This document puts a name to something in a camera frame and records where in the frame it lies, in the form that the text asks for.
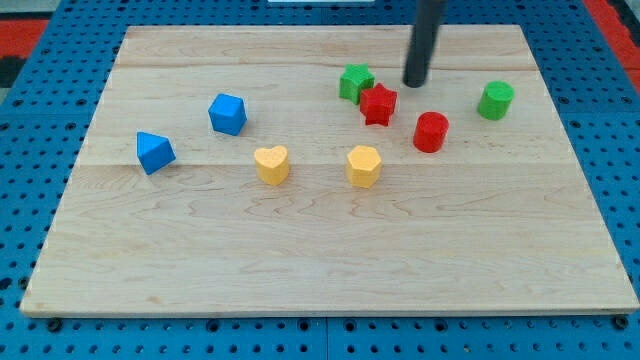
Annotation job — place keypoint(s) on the green star block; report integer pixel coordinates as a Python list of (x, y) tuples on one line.
[(355, 79)]

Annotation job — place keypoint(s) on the red star block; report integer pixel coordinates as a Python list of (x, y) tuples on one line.
[(377, 105)]

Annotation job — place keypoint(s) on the yellow hexagon block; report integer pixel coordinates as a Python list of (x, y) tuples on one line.
[(363, 166)]

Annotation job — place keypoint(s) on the yellow heart block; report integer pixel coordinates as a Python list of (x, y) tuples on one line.
[(272, 165)]

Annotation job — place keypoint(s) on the light wooden board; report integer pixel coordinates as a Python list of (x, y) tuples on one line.
[(500, 221)]

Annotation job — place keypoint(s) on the blue cube block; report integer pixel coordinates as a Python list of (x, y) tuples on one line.
[(227, 114)]

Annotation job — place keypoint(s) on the red cylinder block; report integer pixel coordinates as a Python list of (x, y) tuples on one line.
[(430, 132)]

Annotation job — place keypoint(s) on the blue triangular prism block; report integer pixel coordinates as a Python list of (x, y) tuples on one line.
[(153, 151)]

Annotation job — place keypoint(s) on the green cylinder block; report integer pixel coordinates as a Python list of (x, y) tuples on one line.
[(495, 100)]

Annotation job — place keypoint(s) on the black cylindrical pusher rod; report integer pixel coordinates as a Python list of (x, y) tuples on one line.
[(428, 17)]

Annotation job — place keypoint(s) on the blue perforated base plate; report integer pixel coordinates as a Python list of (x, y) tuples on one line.
[(48, 109)]

